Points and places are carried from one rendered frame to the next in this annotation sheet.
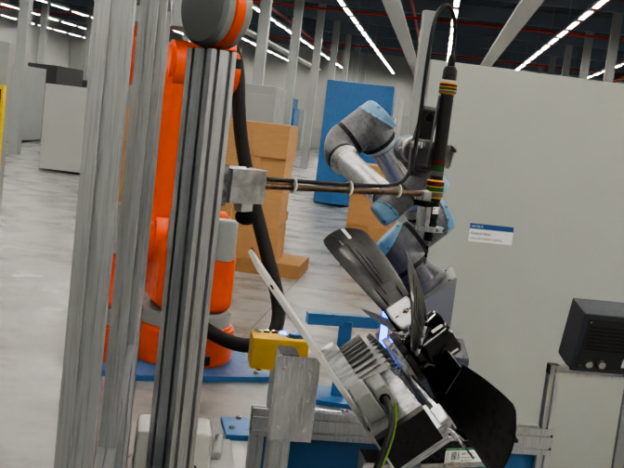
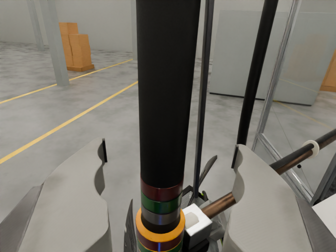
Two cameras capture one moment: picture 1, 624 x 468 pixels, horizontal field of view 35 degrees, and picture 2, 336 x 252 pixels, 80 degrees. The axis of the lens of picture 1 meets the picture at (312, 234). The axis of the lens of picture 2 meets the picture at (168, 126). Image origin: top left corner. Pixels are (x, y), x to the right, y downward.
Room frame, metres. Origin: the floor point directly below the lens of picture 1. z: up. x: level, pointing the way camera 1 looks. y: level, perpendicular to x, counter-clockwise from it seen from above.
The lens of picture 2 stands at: (2.55, -0.27, 1.73)
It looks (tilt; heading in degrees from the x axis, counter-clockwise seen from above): 27 degrees down; 189
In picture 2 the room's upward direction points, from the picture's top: 3 degrees clockwise
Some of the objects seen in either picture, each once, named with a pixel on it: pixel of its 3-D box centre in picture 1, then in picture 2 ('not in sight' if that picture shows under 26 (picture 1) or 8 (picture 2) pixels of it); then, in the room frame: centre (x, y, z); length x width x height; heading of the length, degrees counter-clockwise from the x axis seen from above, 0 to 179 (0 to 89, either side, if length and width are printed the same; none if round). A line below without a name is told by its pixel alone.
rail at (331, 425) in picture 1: (403, 430); not in sight; (2.80, -0.33, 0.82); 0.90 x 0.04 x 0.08; 99
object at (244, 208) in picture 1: (246, 213); not in sight; (2.02, 0.14, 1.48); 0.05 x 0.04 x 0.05; 134
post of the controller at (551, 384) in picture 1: (549, 396); not in sight; (2.86, -0.76, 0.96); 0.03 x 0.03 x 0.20; 9
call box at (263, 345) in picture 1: (278, 353); not in sight; (2.74, 0.06, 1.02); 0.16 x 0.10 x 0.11; 99
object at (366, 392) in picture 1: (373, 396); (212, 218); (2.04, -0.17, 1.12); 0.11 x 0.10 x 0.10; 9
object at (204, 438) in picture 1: (172, 448); not in sight; (2.15, 0.26, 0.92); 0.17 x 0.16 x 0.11; 99
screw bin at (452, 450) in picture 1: (442, 443); not in sight; (2.64, -0.43, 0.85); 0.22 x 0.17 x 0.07; 114
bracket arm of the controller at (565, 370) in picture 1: (586, 371); not in sight; (2.88, -0.86, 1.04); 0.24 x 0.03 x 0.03; 99
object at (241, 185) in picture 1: (235, 184); not in sight; (2.00, 0.17, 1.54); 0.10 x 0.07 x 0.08; 134
